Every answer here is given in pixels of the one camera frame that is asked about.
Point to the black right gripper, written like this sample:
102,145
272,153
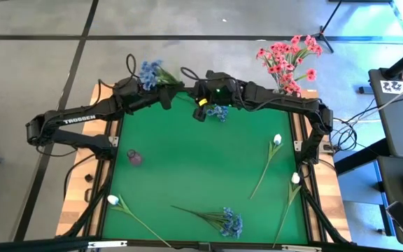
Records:
219,89

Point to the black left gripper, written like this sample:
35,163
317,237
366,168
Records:
135,96

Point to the blue flower bunch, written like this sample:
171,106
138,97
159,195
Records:
149,75
219,112
230,222

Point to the purple glass vase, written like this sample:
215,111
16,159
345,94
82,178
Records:
135,159

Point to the white tulip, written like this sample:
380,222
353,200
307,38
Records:
277,139
295,178
112,199

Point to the pink flower bunch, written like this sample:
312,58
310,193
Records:
296,43
275,57

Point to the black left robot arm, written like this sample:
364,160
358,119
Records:
79,117

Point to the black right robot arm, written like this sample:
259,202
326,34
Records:
282,101

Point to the green table mat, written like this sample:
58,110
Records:
201,168

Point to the small black knob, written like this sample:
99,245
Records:
88,178

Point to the black tripod stand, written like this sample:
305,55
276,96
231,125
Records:
322,34

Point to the long silver plate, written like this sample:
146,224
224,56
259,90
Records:
301,248
107,244

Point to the white printed sticker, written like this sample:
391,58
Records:
397,87

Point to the black side desk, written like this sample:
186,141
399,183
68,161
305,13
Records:
394,182

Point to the small silver bracket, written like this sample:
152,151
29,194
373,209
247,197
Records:
298,146
113,141

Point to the small grey camera block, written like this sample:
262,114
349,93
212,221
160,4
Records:
204,246

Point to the black aluminium table frame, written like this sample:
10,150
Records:
243,243

